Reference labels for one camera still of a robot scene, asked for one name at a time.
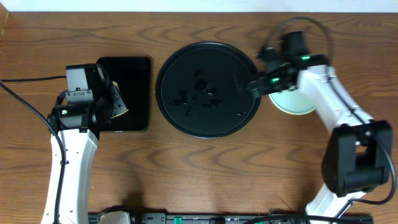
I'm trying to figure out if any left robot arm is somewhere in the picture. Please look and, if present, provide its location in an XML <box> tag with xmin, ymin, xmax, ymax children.
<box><xmin>41</xmin><ymin>63</ymin><xmax>128</xmax><ymax>223</ymax></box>

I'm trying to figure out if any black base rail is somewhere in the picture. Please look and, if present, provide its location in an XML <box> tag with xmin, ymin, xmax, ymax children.
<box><xmin>86</xmin><ymin>206</ymin><xmax>374</xmax><ymax>224</ymax></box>

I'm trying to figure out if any yellow sponge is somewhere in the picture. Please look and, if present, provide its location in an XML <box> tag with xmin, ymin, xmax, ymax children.
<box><xmin>110</xmin><ymin>82</ymin><xmax>128</xmax><ymax>119</ymax></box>

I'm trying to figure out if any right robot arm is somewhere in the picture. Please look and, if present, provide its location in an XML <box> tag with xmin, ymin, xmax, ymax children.
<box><xmin>248</xmin><ymin>47</ymin><xmax>396</xmax><ymax>218</ymax></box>

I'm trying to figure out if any round black tray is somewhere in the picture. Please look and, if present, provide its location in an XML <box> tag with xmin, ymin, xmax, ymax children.
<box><xmin>155</xmin><ymin>42</ymin><xmax>261</xmax><ymax>138</ymax></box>

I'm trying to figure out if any black rectangular tray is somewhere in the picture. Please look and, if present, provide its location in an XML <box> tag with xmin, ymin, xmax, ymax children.
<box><xmin>97</xmin><ymin>57</ymin><xmax>151</xmax><ymax>132</ymax></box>

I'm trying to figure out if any green plate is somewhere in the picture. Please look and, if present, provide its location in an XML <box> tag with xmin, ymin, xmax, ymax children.
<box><xmin>269</xmin><ymin>90</ymin><xmax>316</xmax><ymax>115</ymax></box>

